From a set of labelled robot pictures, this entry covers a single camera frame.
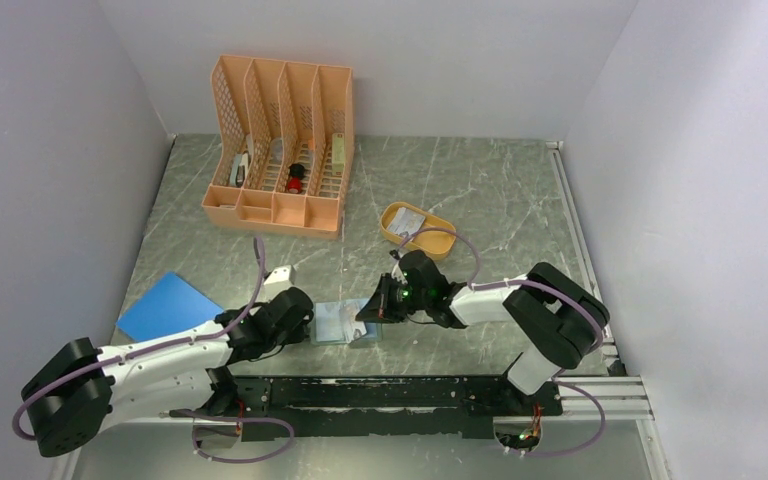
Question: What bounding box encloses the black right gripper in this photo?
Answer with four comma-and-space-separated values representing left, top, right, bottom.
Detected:
356, 272, 430, 324

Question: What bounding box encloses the white VIP credit card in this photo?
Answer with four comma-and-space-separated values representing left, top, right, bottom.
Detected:
311, 299, 370, 345

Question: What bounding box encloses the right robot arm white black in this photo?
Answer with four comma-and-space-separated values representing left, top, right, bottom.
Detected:
355, 251, 610, 414

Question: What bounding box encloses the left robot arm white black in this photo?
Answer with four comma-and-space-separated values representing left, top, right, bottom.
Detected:
13, 287, 314, 458

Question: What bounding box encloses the card in yellow tray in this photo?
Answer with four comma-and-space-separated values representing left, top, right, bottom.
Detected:
386, 207, 426, 238

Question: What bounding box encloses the yellow oval tray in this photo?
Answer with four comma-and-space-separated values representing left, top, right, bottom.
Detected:
379, 202, 456, 260

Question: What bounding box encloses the blue notebook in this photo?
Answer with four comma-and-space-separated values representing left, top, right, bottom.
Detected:
116, 272, 223, 342

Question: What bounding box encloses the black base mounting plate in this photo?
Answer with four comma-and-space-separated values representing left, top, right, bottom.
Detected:
194, 375, 563, 441

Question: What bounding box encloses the red black small bottle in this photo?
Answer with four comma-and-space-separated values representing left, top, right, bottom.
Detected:
286, 163, 306, 194

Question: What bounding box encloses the grey white utility knife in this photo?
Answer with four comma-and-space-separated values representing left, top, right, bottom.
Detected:
229, 150, 251, 188

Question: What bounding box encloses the peach plastic file organizer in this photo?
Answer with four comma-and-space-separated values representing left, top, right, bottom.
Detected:
202, 55, 354, 239

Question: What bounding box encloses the pale green eraser box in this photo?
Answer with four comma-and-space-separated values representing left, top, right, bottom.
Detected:
330, 133, 346, 176

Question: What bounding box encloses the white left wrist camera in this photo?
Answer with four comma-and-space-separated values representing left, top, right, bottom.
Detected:
261, 265, 296, 299

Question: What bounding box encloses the aluminium rail frame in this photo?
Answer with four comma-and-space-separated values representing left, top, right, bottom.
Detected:
49, 140, 671, 480

